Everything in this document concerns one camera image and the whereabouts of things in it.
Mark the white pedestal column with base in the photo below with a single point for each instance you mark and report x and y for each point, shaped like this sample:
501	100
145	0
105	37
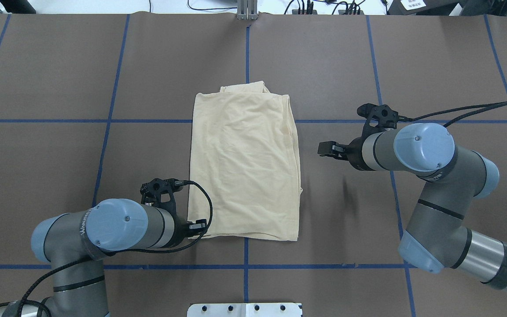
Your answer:
259	309

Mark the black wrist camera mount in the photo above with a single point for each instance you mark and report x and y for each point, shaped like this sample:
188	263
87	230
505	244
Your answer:
379	118
160	193

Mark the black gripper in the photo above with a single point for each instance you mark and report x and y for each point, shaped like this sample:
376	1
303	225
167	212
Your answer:
180	230
354	152

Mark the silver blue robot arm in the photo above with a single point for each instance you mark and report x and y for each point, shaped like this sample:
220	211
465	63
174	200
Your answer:
435	237
76	244

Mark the yellow printed long-sleeve shirt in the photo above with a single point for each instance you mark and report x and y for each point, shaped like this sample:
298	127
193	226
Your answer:
245	154

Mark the aluminium frame post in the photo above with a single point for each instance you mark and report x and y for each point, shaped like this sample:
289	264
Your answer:
247	10

